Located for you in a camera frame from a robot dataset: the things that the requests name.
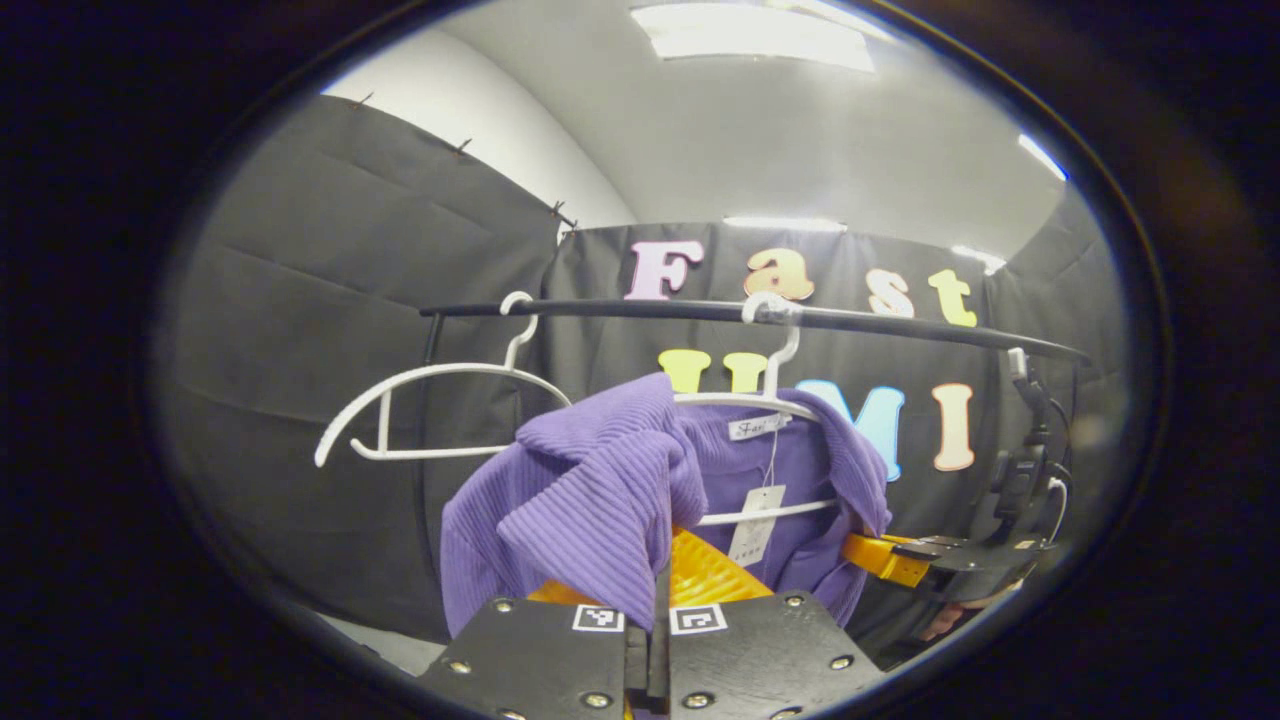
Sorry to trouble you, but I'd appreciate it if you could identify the white plastic hanger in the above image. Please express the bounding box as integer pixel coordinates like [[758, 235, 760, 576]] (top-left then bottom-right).
[[314, 291, 573, 468], [672, 292, 849, 528]]

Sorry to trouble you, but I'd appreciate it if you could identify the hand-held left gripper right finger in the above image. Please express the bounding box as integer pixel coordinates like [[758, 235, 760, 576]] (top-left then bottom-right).
[[655, 525, 887, 720]]

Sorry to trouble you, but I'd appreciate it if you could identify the ceiling light panel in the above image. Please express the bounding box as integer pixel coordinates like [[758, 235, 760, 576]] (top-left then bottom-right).
[[722, 215, 848, 233], [1018, 133, 1069, 183], [630, 0, 876, 73]]

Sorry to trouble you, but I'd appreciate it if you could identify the black backdrop cloth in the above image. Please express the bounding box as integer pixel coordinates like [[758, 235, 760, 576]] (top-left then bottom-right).
[[150, 95, 1131, 661]]

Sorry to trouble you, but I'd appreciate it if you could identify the purple ribbed shirt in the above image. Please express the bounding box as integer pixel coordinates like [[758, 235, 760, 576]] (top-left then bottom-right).
[[440, 372, 894, 641]]

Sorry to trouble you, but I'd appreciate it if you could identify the black clothes rack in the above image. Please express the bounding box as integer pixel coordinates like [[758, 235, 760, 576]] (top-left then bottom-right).
[[412, 297, 1093, 611]]

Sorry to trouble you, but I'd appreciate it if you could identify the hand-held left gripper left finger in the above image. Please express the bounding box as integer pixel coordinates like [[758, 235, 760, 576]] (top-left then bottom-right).
[[415, 578, 661, 720]]

